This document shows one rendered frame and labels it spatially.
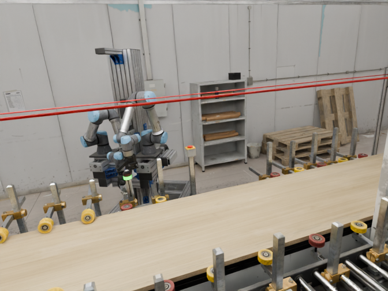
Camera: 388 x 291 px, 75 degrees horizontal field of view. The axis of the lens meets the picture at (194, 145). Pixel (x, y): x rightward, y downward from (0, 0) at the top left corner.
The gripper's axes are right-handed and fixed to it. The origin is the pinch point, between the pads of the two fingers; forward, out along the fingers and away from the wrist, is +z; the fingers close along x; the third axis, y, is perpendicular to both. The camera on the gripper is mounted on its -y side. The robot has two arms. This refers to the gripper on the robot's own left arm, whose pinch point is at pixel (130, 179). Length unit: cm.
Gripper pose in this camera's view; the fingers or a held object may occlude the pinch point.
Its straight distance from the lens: 213.0
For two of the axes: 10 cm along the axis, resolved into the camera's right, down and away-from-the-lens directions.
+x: -6.3, -1.9, 7.5
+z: 0.8, 9.5, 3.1
